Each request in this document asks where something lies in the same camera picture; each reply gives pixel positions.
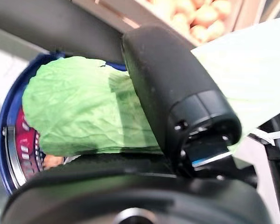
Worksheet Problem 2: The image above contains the napa cabbage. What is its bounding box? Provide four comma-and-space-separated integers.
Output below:
22, 15, 280, 157

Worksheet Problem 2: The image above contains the blue plastic shopping basket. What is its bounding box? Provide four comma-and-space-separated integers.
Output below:
0, 52, 129, 196

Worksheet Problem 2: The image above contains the light wooden slatted crate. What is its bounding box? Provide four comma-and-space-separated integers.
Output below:
93, 0, 271, 47

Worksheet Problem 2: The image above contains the tan potato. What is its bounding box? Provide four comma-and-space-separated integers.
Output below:
190, 25, 210, 44
192, 6, 219, 26
206, 20, 226, 42
171, 13, 191, 33
43, 155, 65, 170
212, 0, 231, 21

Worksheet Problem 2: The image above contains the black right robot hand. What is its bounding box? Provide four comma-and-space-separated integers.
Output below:
0, 22, 271, 224

